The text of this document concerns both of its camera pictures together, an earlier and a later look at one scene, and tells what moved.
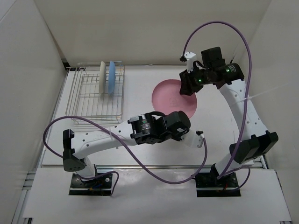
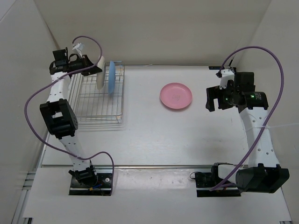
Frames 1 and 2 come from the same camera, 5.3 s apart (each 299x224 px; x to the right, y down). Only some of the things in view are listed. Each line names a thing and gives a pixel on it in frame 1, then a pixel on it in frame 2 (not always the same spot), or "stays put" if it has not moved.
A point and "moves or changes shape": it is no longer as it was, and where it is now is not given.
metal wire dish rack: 82,99 stays put
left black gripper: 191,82 to 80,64
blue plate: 111,77 stays put
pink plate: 167,98 moves or changes shape
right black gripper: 186,83 to 215,93
